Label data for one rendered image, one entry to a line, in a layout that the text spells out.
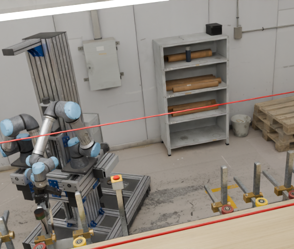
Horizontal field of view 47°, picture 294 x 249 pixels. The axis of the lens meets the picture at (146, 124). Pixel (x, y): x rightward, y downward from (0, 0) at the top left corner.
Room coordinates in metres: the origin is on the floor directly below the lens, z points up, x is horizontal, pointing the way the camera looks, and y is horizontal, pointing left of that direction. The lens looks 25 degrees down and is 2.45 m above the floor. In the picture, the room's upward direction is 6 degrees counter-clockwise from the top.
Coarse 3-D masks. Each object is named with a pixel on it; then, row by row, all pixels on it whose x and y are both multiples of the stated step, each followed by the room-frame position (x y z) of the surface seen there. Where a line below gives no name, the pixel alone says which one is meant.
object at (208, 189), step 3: (204, 186) 2.21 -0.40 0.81; (207, 186) 2.19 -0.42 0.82; (207, 189) 2.16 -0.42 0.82; (210, 189) 2.15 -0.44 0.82; (207, 192) 2.15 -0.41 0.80; (210, 192) 2.12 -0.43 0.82; (210, 195) 2.08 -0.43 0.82; (213, 195) 2.08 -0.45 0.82; (210, 198) 2.08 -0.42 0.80; (213, 198) 2.04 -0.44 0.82; (216, 198) 2.04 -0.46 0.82; (213, 201) 2.02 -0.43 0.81; (216, 201) 2.00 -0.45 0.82; (219, 207) 1.93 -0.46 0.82; (219, 210) 1.91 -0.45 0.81
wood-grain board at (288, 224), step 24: (216, 216) 1.75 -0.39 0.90; (264, 216) 1.70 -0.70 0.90; (288, 216) 1.68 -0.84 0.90; (120, 240) 1.63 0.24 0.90; (144, 240) 1.61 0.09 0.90; (168, 240) 1.59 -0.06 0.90; (192, 240) 1.56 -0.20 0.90; (216, 240) 1.54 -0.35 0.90; (240, 240) 1.52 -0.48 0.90; (264, 240) 1.50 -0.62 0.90; (288, 240) 1.48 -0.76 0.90
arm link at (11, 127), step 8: (8, 120) 2.21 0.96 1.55; (16, 120) 2.23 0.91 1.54; (0, 128) 2.23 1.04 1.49; (8, 128) 2.17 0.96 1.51; (16, 128) 2.20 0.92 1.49; (24, 128) 2.24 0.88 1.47; (8, 136) 2.23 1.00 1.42; (16, 136) 2.34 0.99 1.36; (0, 144) 2.45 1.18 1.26; (8, 144) 2.34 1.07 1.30; (16, 144) 2.45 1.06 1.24; (0, 152) 2.45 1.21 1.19; (8, 152) 2.40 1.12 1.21; (16, 152) 2.47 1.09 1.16
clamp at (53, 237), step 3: (51, 234) 1.78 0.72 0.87; (54, 234) 1.78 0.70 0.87; (39, 237) 1.77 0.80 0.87; (42, 237) 1.76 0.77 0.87; (51, 237) 1.76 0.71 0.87; (54, 237) 1.76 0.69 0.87; (36, 240) 1.74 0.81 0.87; (39, 240) 1.74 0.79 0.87; (42, 240) 1.74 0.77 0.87; (45, 240) 1.74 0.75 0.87; (48, 240) 1.74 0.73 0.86; (51, 240) 1.75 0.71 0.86; (54, 240) 1.75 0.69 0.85; (36, 243) 1.73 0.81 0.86; (45, 243) 1.74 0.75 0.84; (48, 243) 1.74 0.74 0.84; (51, 243) 1.74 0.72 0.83
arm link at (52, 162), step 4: (40, 160) 1.95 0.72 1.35; (44, 160) 1.94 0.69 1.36; (48, 160) 1.93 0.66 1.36; (52, 160) 1.94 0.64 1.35; (56, 160) 1.96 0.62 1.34; (48, 164) 1.90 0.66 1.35; (52, 164) 1.92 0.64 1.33; (56, 164) 1.94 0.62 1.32; (48, 168) 1.88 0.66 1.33; (52, 168) 1.91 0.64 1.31
